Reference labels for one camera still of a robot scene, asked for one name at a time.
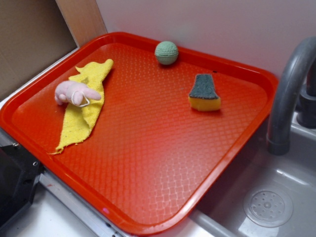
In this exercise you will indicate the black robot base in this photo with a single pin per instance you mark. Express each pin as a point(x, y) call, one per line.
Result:
point(19, 175)

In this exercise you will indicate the pink plush bunny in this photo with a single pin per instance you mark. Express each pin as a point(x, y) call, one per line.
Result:
point(75, 93)

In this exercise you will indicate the red plastic tray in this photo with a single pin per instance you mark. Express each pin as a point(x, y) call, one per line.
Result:
point(150, 157)

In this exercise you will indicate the yellow green sponge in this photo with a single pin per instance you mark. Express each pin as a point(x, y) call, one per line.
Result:
point(203, 96)

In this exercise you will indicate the green dimpled ball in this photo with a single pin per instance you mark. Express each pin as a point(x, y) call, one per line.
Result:
point(166, 52)

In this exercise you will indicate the yellow cloth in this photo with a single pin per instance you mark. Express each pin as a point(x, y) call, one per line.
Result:
point(79, 122)

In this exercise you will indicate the grey toy faucet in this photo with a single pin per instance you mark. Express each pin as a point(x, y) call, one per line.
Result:
point(287, 96)

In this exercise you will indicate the grey toy sink basin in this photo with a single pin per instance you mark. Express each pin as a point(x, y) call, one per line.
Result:
point(263, 195)

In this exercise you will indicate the brown cardboard panel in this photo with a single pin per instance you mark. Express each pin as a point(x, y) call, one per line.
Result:
point(34, 34)

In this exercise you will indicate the black faucet handle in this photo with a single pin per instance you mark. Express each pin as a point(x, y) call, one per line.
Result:
point(307, 100)

